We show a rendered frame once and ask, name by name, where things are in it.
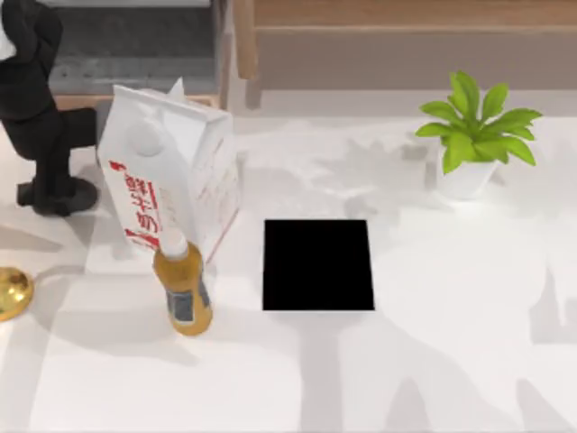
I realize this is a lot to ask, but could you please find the flat black square mat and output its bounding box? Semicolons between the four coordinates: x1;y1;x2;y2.
261;218;376;313

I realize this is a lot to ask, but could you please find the orange juice bottle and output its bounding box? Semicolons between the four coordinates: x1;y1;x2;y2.
151;226;215;337

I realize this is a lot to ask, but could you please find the white and red milk carton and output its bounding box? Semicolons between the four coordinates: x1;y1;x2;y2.
96;77;243;267

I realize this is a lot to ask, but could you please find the green plant in white pot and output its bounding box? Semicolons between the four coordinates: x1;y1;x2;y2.
414;69;545;200

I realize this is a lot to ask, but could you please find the wooden open shelf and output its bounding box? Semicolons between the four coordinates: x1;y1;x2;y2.
218;0;577;110

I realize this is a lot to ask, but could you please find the grey pierced drawer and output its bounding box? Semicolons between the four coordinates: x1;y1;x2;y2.
46;0;223;97

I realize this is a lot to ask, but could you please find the pale wooden drawer front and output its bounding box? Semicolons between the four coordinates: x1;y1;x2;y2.
52;92;219;113

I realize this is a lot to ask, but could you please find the black figurine trophy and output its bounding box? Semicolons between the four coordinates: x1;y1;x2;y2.
0;0;99;218

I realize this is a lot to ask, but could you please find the gold trophy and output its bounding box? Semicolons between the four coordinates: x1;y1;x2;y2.
0;265;36;323

